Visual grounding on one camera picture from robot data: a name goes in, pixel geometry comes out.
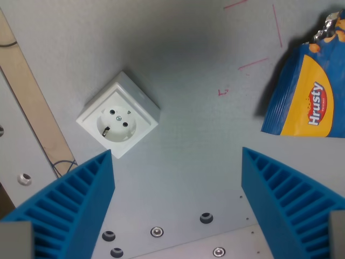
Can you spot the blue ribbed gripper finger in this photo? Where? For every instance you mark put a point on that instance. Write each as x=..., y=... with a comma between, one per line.
x=285, y=199
x=72, y=199

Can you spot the silver threaded insert nut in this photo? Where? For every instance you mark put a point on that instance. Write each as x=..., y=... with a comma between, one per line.
x=24, y=178

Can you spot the silver bolt head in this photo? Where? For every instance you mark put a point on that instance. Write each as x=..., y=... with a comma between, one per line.
x=157, y=231
x=219, y=252

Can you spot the blue yellow Hrusty snack bag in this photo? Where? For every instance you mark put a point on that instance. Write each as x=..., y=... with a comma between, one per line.
x=310, y=89

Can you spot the light wooden strip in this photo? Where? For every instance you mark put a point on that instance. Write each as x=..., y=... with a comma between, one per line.
x=29, y=94

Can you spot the white wall power socket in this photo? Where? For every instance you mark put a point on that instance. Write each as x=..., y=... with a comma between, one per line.
x=118, y=114

